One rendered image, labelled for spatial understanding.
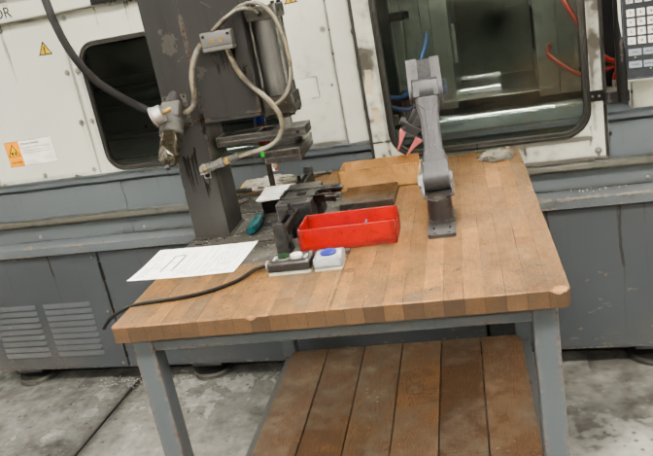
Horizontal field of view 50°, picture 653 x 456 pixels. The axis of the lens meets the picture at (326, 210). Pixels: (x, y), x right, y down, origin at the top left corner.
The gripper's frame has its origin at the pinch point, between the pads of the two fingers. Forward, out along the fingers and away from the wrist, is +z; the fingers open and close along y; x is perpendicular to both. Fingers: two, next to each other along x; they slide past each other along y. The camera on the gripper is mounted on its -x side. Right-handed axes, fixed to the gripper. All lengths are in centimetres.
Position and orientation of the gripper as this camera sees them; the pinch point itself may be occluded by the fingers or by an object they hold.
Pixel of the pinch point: (403, 151)
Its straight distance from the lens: 224.4
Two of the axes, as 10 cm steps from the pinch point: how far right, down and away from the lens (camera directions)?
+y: -9.1, -4.2, 0.3
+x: -1.8, 3.1, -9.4
